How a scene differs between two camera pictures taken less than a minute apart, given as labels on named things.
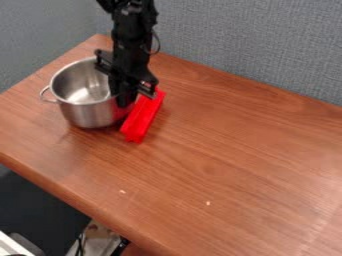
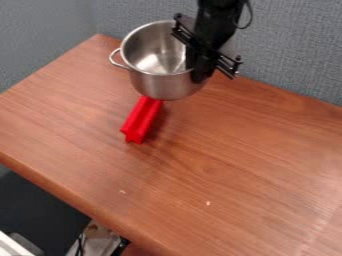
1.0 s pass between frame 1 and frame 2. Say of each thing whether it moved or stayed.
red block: stayed
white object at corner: stayed
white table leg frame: stayed
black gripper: moved
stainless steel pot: moved
